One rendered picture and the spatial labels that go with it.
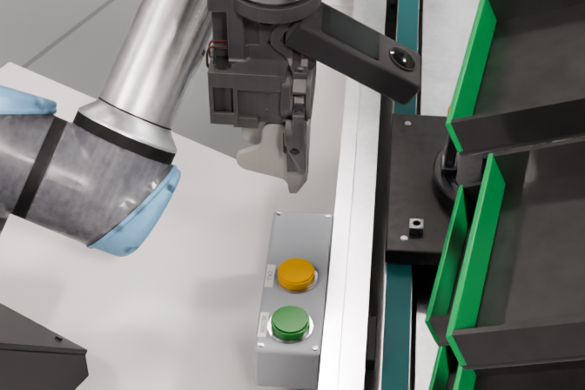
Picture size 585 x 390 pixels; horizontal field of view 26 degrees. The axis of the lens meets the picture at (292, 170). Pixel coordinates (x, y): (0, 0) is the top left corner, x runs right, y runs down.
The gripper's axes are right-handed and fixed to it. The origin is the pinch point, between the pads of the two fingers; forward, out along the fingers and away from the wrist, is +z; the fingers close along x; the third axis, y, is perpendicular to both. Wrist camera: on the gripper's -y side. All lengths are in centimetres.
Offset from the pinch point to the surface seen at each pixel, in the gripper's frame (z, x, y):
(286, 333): 25.7, -4.6, 1.8
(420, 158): 25.6, -33.1, -11.5
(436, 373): 1.9, 18.9, -11.8
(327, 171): 37, -42, 0
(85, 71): 122, -171, 69
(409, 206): 25.6, -24.7, -10.4
